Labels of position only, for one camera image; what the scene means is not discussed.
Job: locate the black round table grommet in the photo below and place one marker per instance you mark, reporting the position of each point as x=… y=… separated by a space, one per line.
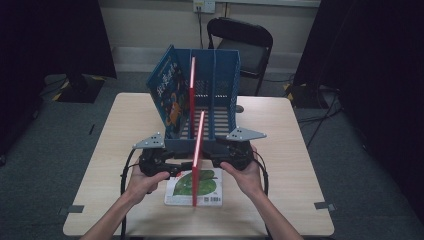
x=239 y=108

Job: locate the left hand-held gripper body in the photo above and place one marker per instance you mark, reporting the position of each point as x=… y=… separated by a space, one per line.
x=151 y=165

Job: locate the black curtain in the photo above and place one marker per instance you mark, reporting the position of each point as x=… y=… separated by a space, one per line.
x=40 y=50
x=376 y=66

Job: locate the white wall socket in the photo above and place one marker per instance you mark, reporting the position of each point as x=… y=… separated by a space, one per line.
x=204 y=6

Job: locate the black folding chair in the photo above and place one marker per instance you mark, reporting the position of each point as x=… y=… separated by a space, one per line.
x=246 y=36

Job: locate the black stand base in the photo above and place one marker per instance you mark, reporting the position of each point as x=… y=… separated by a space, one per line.
x=80 y=90
x=306 y=96

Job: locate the white book with green leaf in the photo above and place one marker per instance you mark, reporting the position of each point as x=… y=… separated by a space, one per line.
x=213 y=186

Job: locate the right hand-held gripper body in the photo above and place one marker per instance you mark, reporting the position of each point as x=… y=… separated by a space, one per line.
x=240 y=156

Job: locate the red picture book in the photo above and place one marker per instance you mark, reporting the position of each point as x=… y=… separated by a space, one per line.
x=192 y=100
x=197 y=156

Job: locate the person's left hand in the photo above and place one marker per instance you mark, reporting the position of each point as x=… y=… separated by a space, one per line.
x=141 y=188

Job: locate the person's right hand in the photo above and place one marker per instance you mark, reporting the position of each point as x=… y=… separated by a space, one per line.
x=250 y=180

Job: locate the blue cartoon picture book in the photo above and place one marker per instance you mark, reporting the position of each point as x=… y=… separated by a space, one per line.
x=170 y=93

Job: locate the grey tape strip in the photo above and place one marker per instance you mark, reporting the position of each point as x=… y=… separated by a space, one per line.
x=71 y=209
x=325 y=206

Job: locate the blue plastic file rack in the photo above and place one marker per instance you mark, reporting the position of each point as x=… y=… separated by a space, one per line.
x=226 y=73

